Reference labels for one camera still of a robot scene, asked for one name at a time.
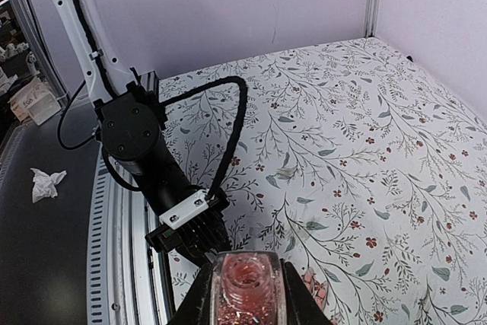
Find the glitter nail polish bottle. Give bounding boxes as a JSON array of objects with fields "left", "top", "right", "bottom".
[{"left": 209, "top": 251, "right": 287, "bottom": 324}]

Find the floral patterned table mat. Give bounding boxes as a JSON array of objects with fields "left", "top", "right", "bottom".
[{"left": 158, "top": 38, "right": 486, "bottom": 324}]

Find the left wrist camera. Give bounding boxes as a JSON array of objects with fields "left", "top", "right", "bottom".
[{"left": 145, "top": 189, "right": 231, "bottom": 267}]

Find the person's bare hand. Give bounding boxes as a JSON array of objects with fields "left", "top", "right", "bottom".
[{"left": 301, "top": 267, "right": 329, "bottom": 311}]

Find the crumpled white tissue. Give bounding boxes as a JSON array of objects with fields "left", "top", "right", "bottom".
[{"left": 30, "top": 168, "right": 67, "bottom": 203}]

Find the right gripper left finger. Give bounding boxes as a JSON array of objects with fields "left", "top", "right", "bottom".
[{"left": 173, "top": 263, "right": 212, "bottom": 325}]

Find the left black looped cable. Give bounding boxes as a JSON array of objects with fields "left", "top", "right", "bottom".
[{"left": 151, "top": 75, "right": 249, "bottom": 200}]

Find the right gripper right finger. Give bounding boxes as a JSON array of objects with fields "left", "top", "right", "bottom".
[{"left": 281, "top": 260, "right": 333, "bottom": 325}]

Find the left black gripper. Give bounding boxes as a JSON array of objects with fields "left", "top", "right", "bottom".
[{"left": 94, "top": 81, "right": 201, "bottom": 216}]

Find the slotted metal front rail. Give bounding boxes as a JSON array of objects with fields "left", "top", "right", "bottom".
[{"left": 87, "top": 160, "right": 172, "bottom": 324}]

